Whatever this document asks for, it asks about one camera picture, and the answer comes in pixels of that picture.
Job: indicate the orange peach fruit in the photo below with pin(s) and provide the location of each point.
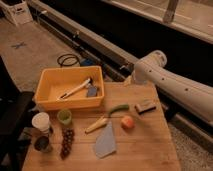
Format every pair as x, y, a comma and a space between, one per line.
127, 122

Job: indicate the dark round can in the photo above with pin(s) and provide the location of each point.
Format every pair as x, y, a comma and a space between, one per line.
42, 144

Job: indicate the grey-blue cloth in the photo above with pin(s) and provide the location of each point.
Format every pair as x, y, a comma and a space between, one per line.
105, 143

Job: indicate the white paper cup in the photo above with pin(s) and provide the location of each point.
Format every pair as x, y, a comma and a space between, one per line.
41, 121

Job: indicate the bunch of dark grapes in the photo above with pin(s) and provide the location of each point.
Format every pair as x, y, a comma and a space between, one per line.
68, 137

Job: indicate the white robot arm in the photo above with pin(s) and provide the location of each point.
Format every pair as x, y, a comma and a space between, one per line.
193, 96

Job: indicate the white brush in tray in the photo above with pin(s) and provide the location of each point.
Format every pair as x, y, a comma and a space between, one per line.
74, 90

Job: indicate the yellow plastic tray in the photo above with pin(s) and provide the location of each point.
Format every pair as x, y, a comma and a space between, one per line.
55, 82

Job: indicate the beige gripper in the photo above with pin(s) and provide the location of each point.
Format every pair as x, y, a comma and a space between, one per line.
128, 81

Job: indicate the green plastic cup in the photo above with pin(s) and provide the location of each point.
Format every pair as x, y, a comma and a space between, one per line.
64, 116

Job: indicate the small blue-grey block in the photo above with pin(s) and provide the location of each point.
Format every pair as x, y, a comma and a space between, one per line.
92, 91

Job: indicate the blue object on floor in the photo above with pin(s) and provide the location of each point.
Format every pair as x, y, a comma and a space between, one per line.
86, 62

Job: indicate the black side furniture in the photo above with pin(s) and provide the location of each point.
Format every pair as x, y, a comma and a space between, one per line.
14, 110

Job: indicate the white storage crate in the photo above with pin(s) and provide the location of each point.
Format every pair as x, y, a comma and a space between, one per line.
17, 14

